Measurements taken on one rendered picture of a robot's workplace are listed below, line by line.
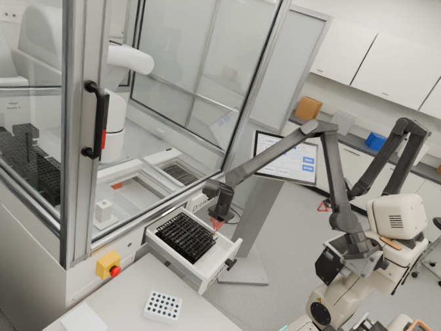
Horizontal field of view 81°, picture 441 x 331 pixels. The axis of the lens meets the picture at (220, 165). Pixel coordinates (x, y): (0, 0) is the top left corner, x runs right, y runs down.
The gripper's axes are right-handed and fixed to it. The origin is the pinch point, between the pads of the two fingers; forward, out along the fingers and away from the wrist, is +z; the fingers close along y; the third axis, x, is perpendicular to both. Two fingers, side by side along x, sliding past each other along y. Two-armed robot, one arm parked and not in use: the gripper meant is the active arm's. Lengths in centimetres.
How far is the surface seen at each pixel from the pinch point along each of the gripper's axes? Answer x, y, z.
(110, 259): -38.3, -18.6, 6.5
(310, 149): 107, 5, -23
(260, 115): 154, -61, -23
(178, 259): -17.0, -4.2, 9.7
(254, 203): 86, -15, 28
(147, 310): -34.7, -0.2, 19.4
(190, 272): -16.8, 2.6, 11.6
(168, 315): -29.7, 5.7, 21.4
